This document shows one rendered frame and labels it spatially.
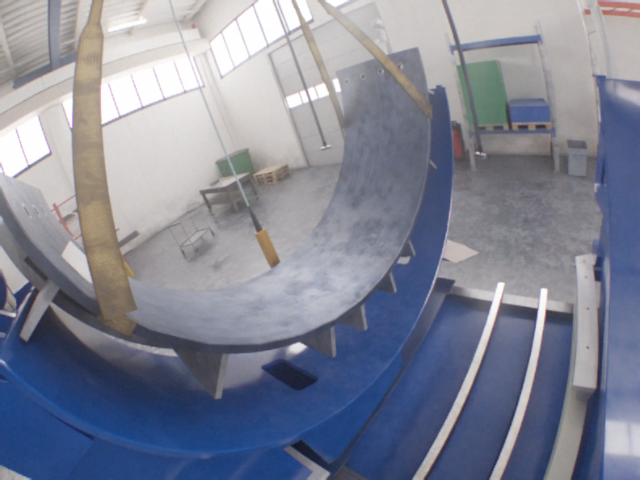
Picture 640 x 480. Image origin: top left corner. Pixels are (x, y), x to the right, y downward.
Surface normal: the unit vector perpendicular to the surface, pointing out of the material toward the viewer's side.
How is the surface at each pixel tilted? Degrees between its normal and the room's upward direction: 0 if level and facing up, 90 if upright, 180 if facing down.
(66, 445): 90
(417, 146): 55
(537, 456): 0
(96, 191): 76
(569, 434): 0
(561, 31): 90
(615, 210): 47
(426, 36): 90
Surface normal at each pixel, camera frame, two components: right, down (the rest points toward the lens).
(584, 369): -0.31, -0.84
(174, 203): 0.73, 0.08
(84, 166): 0.78, -0.30
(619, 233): -0.62, -0.31
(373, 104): -0.68, 0.29
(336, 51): -0.61, 0.53
